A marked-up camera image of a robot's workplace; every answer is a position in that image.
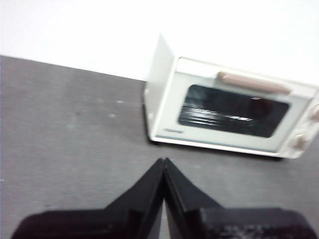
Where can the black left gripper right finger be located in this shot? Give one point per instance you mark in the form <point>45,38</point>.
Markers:
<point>211,221</point>

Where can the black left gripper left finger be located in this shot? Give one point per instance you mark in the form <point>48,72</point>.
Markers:
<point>119,221</point>

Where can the beige round oven knob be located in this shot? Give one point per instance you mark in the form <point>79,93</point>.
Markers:
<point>299,141</point>

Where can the cream white toaster oven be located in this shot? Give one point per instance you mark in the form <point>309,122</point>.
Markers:
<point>162,82</point>

